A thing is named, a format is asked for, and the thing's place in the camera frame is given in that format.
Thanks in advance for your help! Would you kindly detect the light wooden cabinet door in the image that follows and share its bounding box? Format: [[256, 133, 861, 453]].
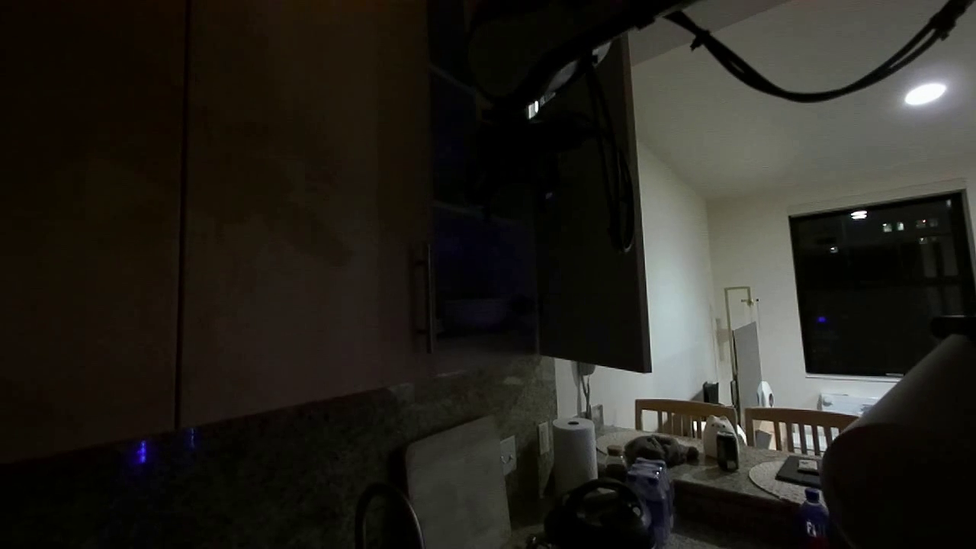
[[526, 35, 655, 374], [0, 0, 192, 468], [180, 0, 436, 431]]

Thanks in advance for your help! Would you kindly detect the wooden cabinet carcass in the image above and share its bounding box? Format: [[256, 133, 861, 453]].
[[428, 54, 541, 354]]

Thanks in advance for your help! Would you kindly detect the white paper towel roll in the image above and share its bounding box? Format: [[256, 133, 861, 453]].
[[549, 414, 599, 501]]

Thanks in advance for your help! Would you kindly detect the pale cutting board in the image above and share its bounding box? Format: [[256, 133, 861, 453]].
[[398, 412, 516, 549]]

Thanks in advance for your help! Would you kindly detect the wooden dining chair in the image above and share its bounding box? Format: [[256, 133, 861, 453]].
[[633, 398, 739, 439], [744, 406, 862, 462]]

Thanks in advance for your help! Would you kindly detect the dark lumpy countertop object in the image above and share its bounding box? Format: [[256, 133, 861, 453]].
[[623, 432, 703, 471]]

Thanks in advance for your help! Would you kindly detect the thin white floor lamp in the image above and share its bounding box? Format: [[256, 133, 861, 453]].
[[719, 284, 761, 409]]

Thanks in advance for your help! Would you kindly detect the curved metal faucet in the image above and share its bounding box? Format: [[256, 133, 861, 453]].
[[351, 483, 428, 549]]

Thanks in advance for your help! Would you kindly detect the round black kettle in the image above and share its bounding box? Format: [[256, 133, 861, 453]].
[[541, 477, 659, 549]]

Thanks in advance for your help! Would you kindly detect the clear plastic jug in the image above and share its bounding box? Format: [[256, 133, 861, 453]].
[[623, 453, 681, 543]]

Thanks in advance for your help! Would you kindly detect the white upright panel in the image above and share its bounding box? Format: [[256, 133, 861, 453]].
[[729, 319, 764, 414]]

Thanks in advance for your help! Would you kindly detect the small white appliance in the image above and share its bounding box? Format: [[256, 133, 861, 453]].
[[700, 414, 748, 477]]

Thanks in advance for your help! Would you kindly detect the round beige placemat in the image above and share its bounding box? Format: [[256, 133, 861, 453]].
[[748, 451, 832, 507]]

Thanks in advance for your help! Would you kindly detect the flat black tray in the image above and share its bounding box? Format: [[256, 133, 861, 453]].
[[773, 451, 825, 492]]

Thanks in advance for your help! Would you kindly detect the dark window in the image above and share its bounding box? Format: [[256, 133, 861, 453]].
[[786, 188, 976, 381]]

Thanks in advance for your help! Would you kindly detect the blue capped water bottle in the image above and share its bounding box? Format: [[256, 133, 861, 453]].
[[799, 489, 829, 549]]

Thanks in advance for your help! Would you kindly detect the round ceiling light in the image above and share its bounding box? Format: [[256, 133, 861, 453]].
[[898, 76, 952, 110]]

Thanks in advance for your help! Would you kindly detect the silver bar cabinet handle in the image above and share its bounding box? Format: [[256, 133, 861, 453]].
[[405, 242, 438, 354]]

